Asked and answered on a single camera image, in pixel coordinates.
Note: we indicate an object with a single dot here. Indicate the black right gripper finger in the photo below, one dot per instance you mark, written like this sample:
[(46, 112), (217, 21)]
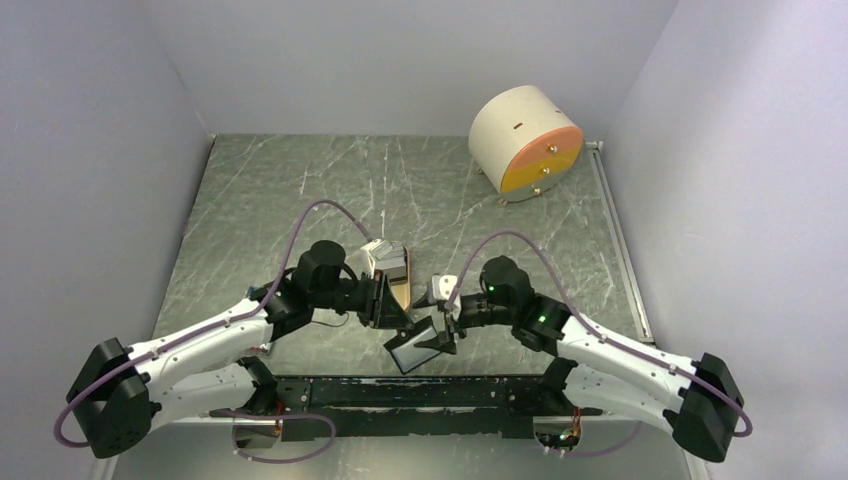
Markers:
[(440, 341), (429, 299)]

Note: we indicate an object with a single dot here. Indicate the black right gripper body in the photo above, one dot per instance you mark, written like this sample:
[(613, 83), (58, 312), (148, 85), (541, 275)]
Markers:
[(477, 310)]

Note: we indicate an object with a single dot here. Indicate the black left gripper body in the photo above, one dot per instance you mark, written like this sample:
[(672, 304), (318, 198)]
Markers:
[(350, 294)]

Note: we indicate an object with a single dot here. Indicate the black leather card holder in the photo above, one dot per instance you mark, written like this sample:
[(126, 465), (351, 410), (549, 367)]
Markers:
[(404, 349)]

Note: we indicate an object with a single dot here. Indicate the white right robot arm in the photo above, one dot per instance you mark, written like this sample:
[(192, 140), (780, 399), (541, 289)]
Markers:
[(696, 401)]

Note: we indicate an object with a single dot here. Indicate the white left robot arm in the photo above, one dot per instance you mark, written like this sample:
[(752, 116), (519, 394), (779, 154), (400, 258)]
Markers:
[(122, 393)]

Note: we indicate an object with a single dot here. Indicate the stack of cards in tray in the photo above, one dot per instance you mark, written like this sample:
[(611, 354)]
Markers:
[(395, 263)]

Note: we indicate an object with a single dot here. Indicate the beige oval tray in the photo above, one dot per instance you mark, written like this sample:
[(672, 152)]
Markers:
[(402, 290)]

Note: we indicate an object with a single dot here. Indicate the cream round drawer cabinet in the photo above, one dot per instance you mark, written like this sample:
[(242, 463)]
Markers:
[(523, 143)]

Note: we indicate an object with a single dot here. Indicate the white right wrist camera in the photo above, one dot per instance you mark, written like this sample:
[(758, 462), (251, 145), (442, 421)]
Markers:
[(441, 287)]

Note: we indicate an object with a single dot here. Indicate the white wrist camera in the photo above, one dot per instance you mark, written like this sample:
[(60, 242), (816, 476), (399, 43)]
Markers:
[(441, 287), (370, 254)]

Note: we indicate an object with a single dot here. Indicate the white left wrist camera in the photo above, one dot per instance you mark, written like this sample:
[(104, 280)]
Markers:
[(370, 254)]

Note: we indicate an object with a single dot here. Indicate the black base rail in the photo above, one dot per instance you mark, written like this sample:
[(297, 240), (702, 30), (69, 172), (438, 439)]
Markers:
[(377, 406)]

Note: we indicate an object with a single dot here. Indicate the aluminium side rail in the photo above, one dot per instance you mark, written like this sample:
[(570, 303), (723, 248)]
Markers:
[(644, 332)]

